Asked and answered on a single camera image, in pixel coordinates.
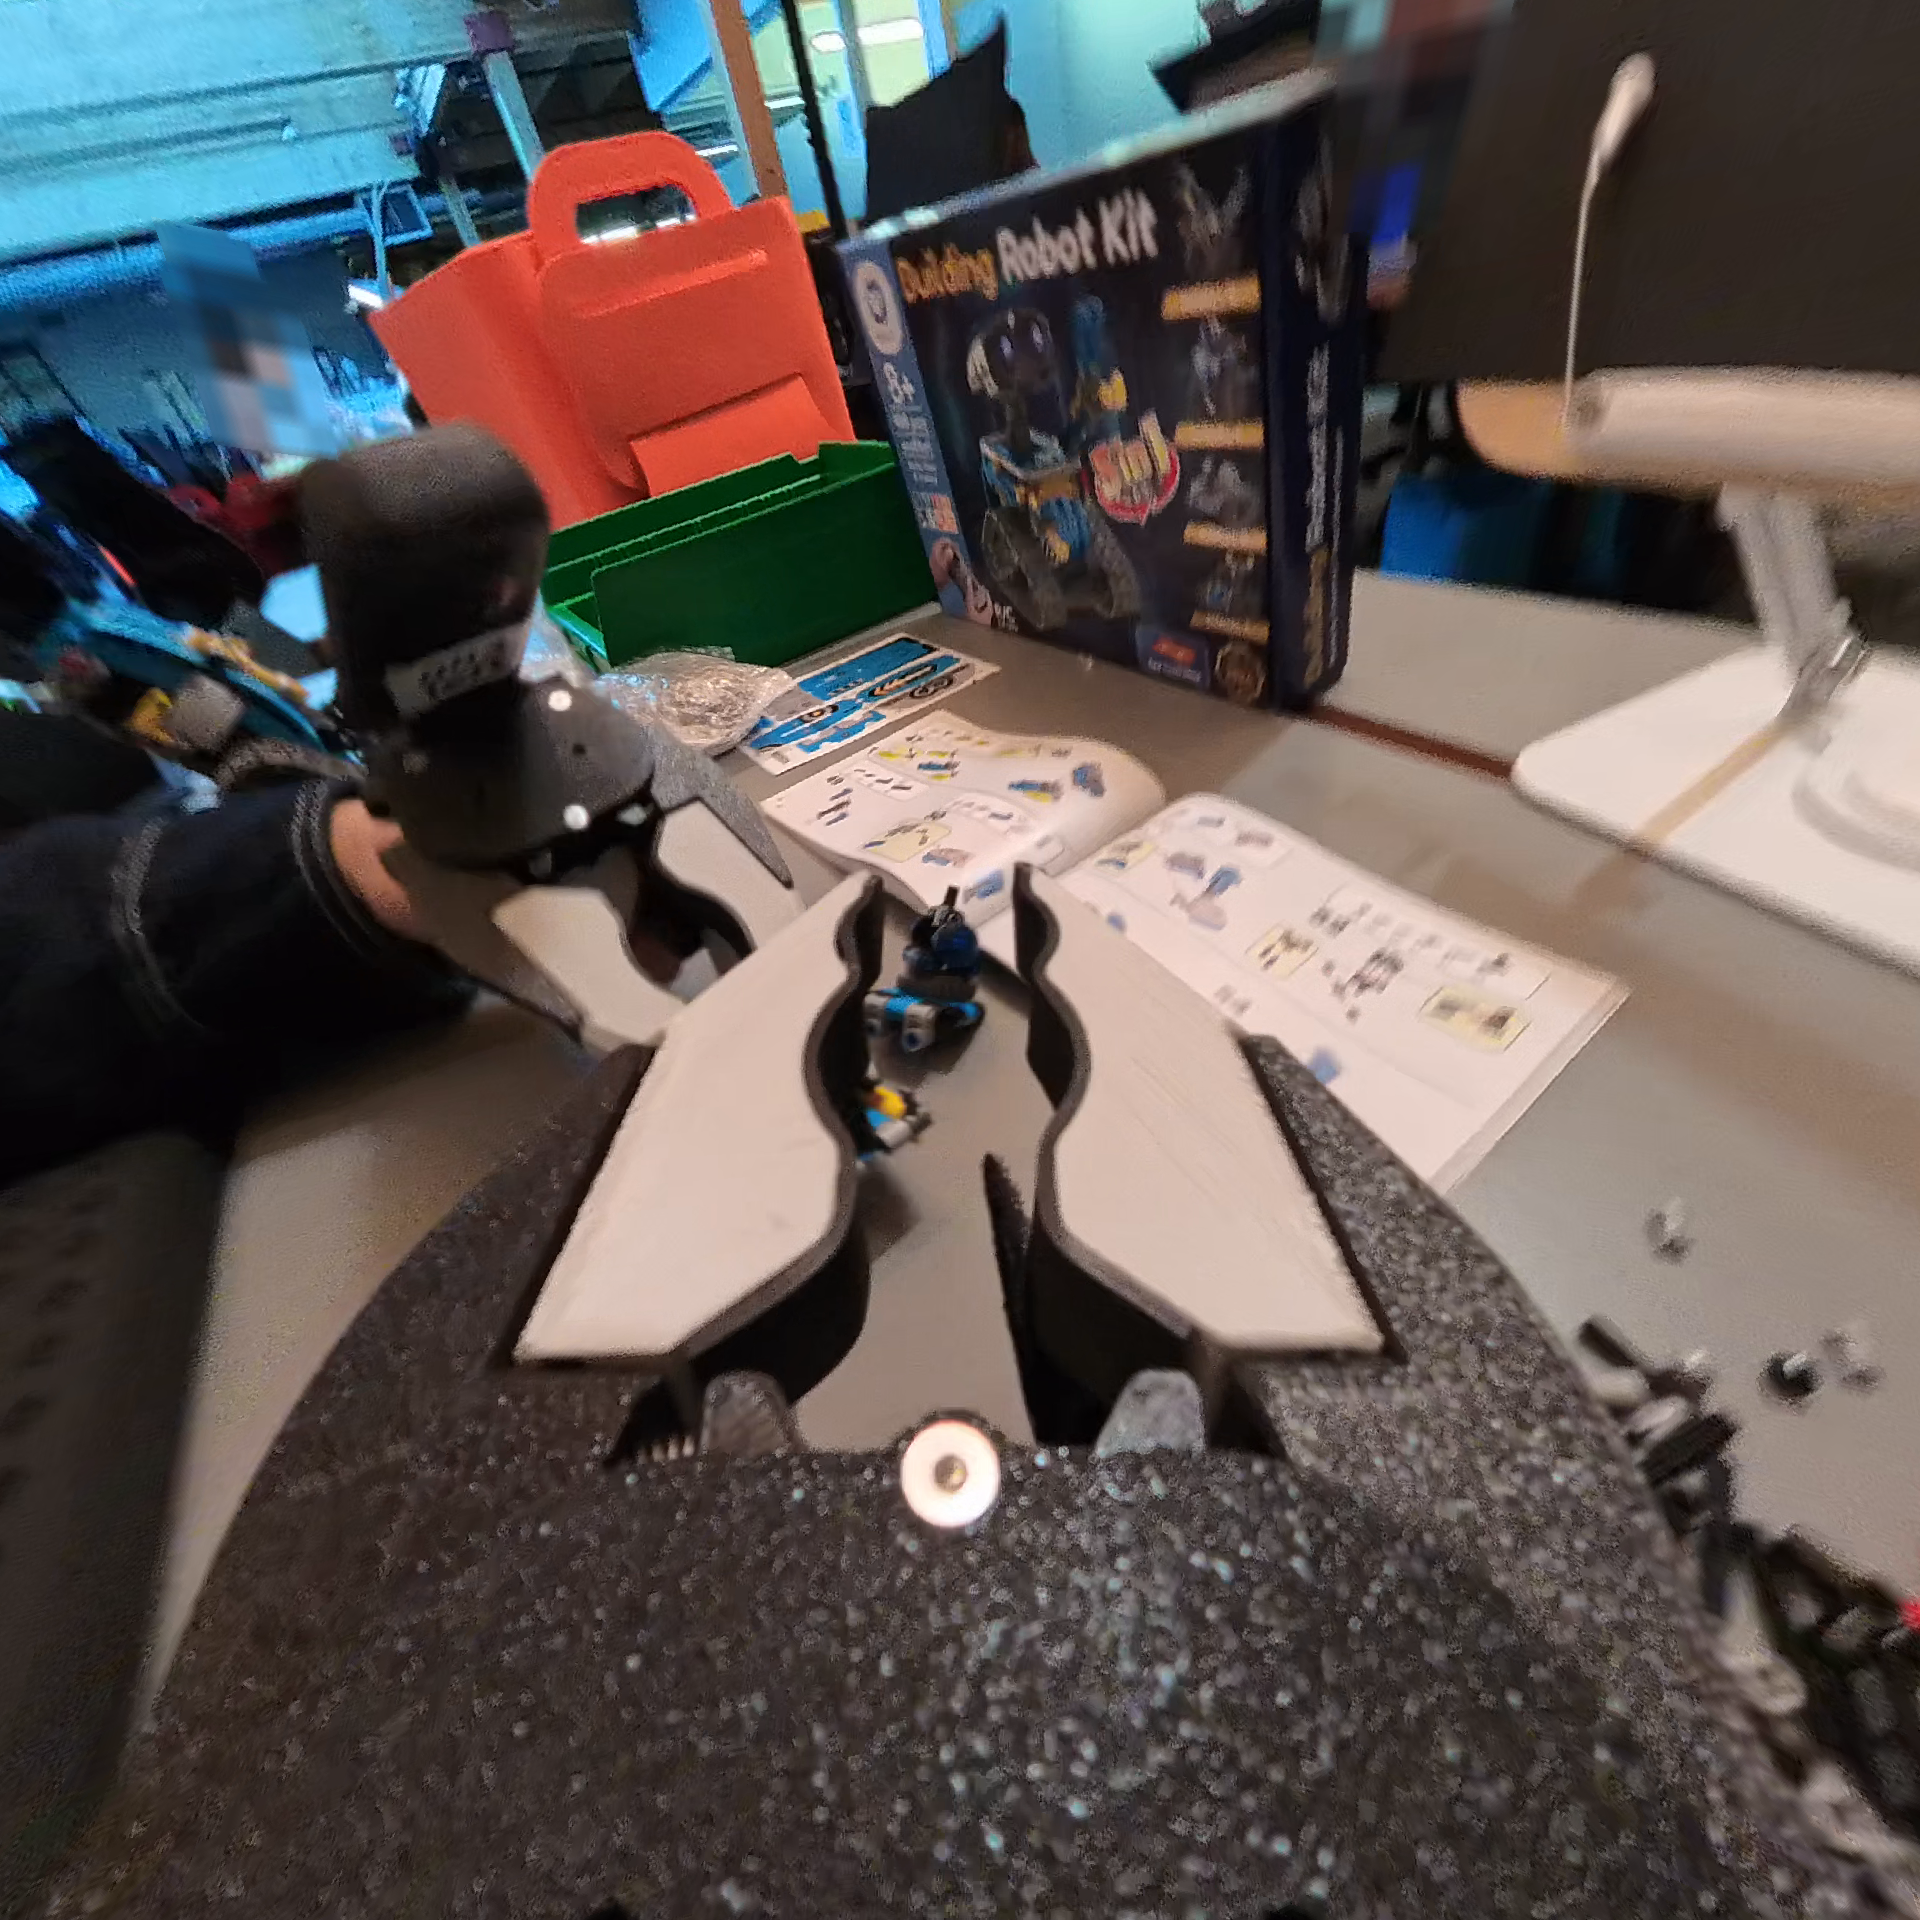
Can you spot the blue plastic bin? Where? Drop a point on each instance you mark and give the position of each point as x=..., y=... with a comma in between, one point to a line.
x=1434, y=523

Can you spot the pile of loose building pieces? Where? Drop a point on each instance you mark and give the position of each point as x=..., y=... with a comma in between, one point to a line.
x=1665, y=1425

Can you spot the person's left forearm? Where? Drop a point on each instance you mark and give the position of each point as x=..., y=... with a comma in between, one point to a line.
x=181, y=960

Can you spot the clear plastic bag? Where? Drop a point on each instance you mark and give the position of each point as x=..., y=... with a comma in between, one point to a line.
x=698, y=697

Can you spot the blue sticker sheet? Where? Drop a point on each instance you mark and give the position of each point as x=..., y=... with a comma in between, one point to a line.
x=856, y=697

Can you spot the orange felt bag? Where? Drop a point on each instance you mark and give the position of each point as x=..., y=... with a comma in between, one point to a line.
x=644, y=330

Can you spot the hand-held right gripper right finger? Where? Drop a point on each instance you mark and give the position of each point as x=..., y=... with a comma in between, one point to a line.
x=1184, y=1185

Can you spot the person's left hand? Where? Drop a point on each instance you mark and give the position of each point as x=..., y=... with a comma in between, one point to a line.
x=376, y=879

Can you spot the grey desk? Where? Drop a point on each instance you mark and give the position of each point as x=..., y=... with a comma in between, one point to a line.
x=1723, y=1080

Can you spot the green plastic bin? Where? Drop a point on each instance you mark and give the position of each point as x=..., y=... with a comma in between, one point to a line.
x=749, y=569

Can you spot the yellow and blue brick assembly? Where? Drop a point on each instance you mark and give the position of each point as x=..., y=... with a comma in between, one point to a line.
x=886, y=1113

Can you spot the black panel with wooden edge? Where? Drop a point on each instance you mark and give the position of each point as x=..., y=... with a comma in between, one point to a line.
x=1769, y=224

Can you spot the black and blue gear assembly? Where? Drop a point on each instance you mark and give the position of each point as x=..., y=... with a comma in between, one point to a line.
x=938, y=991

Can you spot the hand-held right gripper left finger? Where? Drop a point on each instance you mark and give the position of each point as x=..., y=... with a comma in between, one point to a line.
x=704, y=1171

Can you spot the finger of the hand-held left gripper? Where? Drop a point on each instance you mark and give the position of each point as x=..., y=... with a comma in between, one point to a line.
x=579, y=968
x=726, y=885

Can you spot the dark blue toy kit box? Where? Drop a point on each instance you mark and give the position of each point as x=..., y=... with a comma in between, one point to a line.
x=1108, y=375

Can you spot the blue and yellow toy model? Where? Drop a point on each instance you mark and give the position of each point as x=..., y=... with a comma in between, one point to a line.
x=181, y=675

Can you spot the open instruction booklet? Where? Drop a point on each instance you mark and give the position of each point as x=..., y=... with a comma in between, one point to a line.
x=1320, y=960

